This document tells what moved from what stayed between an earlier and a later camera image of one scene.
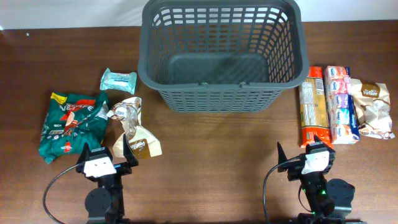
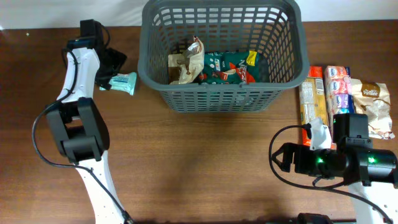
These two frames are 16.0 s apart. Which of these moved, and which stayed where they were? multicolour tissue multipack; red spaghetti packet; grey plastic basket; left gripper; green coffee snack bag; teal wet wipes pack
Moved: green coffee snack bag; left gripper
Stayed: grey plastic basket; multicolour tissue multipack; teal wet wipes pack; red spaghetti packet
